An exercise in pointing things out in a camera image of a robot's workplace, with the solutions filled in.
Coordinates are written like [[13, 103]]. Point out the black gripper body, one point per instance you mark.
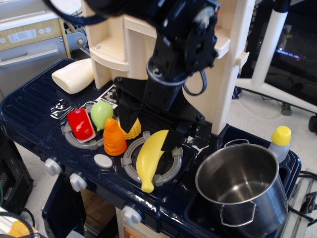
[[161, 102]]

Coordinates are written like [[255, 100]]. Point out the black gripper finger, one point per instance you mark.
[[128, 110], [173, 139]]

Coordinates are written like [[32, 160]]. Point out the yellow toy banana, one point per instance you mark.
[[148, 159]]

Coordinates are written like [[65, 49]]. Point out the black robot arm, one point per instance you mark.
[[184, 45]]

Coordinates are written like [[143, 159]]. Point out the stainless steel pot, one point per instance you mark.
[[241, 184]]

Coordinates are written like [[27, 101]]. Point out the yellow toy corn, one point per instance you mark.
[[134, 131]]

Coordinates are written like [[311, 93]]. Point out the green toy pear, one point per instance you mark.
[[100, 112]]

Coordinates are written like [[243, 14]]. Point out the orange toy carrot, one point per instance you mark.
[[114, 141]]

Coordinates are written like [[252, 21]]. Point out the red toy apple slice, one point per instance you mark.
[[81, 125]]

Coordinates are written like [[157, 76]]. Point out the grey oval button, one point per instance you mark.
[[103, 161]]

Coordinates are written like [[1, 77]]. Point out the navy toy kitchen counter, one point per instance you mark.
[[35, 116]]

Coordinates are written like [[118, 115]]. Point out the cream toy bottle lying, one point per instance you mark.
[[74, 77]]

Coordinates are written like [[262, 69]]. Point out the cream toy kitchen shelf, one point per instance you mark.
[[121, 46]]

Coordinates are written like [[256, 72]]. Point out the grey stove knob right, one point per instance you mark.
[[131, 216]]

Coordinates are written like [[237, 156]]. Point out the grey stove knob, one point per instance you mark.
[[52, 167], [77, 182], [131, 216]]

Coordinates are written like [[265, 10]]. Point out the grey stove knob middle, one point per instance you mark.
[[77, 182]]

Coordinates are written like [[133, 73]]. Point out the grey stove knob left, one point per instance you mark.
[[52, 167]]

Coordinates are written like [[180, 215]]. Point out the yellow capped grey bottle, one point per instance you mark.
[[280, 143]]

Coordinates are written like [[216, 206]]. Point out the green can on floor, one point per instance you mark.
[[286, 109]]

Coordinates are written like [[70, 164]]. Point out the wooden grey cabinet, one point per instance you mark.
[[32, 37]]

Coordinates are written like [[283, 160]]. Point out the black box on floor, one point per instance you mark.
[[15, 180]]

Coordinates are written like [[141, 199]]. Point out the black caster wheel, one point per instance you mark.
[[313, 124]]

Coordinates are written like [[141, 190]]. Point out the yellow sponge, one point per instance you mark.
[[19, 229]]

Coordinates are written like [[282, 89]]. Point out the white stand frame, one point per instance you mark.
[[256, 84]]

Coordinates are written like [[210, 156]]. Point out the aluminium rail frame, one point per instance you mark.
[[302, 203]]

